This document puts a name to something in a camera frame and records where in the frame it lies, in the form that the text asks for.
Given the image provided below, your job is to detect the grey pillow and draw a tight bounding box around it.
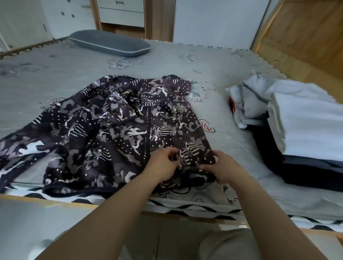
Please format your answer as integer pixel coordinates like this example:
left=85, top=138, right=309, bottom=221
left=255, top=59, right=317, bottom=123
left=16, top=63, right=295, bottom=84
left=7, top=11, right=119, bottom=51
left=68, top=29, right=152, bottom=58

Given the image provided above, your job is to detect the person's left hand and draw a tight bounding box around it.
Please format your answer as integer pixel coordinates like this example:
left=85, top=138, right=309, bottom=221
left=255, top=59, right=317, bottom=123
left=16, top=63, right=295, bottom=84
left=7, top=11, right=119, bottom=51
left=144, top=147, right=179, bottom=186

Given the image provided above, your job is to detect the white folded garment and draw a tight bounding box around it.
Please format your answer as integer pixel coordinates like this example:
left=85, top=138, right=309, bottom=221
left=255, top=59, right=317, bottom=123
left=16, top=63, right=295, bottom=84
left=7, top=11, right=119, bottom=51
left=267, top=92, right=343, bottom=163

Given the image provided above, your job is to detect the white drawer unit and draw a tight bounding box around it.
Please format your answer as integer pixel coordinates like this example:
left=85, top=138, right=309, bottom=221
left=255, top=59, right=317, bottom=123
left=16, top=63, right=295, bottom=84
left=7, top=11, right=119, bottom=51
left=96, top=0, right=146, bottom=28

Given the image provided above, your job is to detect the white wardrobe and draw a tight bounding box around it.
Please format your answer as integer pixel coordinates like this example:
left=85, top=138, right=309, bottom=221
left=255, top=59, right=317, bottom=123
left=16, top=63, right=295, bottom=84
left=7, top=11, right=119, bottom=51
left=172, top=0, right=272, bottom=51

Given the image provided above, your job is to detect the white cabinet with black handles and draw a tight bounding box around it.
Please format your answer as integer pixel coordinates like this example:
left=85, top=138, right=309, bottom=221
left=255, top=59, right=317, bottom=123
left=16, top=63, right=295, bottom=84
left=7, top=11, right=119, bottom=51
left=40, top=0, right=97, bottom=41

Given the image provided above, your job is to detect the grey floral bed mat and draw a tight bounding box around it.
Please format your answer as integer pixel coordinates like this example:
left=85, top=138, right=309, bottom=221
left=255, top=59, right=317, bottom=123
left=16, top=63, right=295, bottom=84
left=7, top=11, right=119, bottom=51
left=0, top=37, right=343, bottom=234

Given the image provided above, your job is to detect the dark camouflage print jacket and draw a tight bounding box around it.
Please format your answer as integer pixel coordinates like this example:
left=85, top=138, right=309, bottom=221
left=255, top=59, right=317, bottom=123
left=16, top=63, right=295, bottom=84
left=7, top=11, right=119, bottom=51
left=0, top=75, right=218, bottom=199

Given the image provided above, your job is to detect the dark navy folded garment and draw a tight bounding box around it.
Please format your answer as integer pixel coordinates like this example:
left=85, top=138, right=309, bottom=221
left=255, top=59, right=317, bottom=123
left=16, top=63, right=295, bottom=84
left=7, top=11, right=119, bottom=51
left=248, top=111, right=343, bottom=194

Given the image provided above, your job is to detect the person's grey trouser leg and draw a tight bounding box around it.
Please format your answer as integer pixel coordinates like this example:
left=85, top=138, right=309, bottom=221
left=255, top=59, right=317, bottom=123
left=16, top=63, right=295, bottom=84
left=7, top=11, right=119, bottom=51
left=198, top=228, right=259, bottom=260

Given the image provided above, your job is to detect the person's right forearm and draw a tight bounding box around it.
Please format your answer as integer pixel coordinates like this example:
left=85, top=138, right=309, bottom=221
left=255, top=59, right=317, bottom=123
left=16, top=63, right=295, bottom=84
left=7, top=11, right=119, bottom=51
left=226, top=171, right=331, bottom=260

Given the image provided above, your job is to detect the red and white garment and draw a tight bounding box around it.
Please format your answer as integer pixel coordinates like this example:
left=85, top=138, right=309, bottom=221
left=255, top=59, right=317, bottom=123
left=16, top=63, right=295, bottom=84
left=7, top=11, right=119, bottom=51
left=228, top=96, right=239, bottom=119

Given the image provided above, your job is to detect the person's left forearm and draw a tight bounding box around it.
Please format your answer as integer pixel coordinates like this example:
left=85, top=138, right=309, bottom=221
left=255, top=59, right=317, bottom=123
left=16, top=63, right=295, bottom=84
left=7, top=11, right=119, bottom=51
left=44, top=167, right=164, bottom=260

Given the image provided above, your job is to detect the person's right hand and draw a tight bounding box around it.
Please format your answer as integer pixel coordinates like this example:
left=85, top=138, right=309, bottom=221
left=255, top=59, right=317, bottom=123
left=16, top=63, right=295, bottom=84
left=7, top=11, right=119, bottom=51
left=200, top=151, right=243, bottom=186

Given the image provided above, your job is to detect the light grey crumpled garment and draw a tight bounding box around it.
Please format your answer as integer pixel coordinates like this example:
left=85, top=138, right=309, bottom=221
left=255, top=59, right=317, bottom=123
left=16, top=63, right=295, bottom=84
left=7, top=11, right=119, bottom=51
left=226, top=74, right=337, bottom=129

